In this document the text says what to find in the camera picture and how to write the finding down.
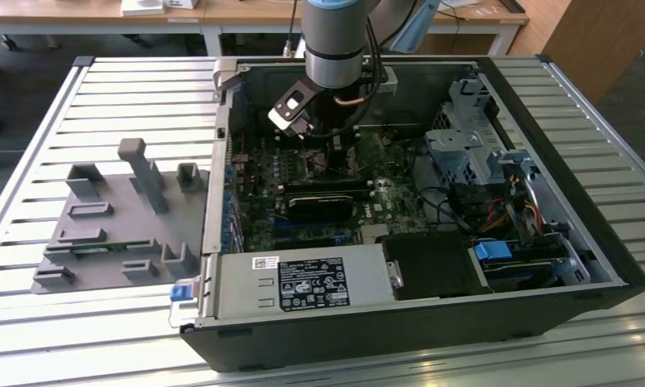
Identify CPU socket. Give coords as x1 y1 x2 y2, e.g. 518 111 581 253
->
302 149 364 182

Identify black RAM slot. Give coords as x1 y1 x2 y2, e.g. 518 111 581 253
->
284 189 369 197
284 187 369 194
285 184 370 190
285 181 370 188

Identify black graphics card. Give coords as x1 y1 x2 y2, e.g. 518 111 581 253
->
285 194 354 222

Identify green motherboard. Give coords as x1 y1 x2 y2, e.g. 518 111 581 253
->
225 123 437 254

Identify silver metal drive cage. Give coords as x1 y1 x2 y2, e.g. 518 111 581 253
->
422 78 537 187

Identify pale blue teach pendant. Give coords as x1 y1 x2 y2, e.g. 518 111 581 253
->
389 0 441 54

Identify silver chipset heatsink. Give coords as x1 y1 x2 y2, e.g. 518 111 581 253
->
360 224 389 242

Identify black plastic shroud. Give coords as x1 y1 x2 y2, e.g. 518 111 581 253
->
380 232 482 302

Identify silver power supply unit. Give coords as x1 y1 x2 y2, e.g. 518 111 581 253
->
212 244 397 326

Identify blue disk carrier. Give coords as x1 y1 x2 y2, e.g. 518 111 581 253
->
473 239 513 264

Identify grey parts rack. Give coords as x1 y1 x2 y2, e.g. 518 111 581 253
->
30 137 212 296

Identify wooden cabinet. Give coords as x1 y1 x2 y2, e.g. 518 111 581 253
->
508 0 645 106

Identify black hard disk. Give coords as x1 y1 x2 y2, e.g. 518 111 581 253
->
481 260 569 292

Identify blue case latch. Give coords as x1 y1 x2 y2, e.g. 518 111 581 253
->
169 281 196 304

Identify green RAM stick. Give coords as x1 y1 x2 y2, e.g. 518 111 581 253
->
69 240 153 253

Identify black PC case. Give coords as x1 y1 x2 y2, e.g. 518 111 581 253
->
177 55 645 374

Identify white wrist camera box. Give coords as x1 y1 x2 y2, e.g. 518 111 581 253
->
266 79 320 131

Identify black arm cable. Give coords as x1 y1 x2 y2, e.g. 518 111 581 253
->
362 0 392 100

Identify wooden desk white frame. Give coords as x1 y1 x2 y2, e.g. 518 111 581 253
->
0 0 225 57
201 0 530 57

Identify yellow red power wires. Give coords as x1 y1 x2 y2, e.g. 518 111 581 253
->
481 173 545 243

